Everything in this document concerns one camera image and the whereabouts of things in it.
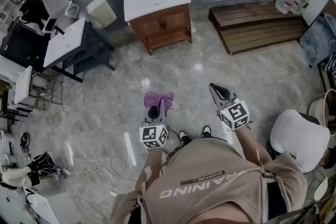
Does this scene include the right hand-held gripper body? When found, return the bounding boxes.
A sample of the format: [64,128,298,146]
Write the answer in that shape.
[216,93,250,132]

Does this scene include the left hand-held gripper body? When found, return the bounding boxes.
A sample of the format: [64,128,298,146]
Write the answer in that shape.
[139,116,170,153]

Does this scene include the purple cloth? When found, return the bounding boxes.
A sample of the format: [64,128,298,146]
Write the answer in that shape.
[144,91,175,114]

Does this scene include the person's right forearm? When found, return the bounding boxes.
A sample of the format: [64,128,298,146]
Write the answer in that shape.
[233,125,274,166]

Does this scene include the person's left forearm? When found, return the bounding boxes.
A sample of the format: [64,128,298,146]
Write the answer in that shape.
[144,147,165,170]

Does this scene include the person's left shoe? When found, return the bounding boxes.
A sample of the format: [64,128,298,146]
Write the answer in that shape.
[178,130,192,147]

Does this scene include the person's shoe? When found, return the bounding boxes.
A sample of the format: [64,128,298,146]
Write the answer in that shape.
[178,130,192,147]
[201,125,213,138]

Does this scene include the person's right shoe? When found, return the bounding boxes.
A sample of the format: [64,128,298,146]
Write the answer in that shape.
[201,125,213,138]

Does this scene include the person's beige shirt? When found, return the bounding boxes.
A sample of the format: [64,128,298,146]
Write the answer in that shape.
[109,137,308,224]

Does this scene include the wooden slatted platform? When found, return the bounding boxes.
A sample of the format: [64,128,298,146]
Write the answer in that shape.
[208,2,310,56]

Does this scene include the round beige bucket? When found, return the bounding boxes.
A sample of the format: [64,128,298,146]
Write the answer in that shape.
[307,88,336,137]

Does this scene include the black white striped fabric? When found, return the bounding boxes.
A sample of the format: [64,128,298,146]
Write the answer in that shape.
[318,51,336,76]

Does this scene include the clear plastic bag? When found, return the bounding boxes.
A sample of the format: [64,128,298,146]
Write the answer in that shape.
[299,12,336,68]

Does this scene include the white rectangular basin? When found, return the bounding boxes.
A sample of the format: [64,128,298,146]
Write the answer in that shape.
[43,17,87,68]

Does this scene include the cream plastic trash bin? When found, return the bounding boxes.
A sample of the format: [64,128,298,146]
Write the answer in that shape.
[86,0,118,28]

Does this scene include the white mesh office chair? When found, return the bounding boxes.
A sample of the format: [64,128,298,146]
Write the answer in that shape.
[41,0,80,35]

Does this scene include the white cubby shelf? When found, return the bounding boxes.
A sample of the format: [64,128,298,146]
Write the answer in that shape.
[0,0,20,26]

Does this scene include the metal wire rack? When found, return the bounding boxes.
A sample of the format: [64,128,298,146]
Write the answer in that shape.
[28,70,64,111]

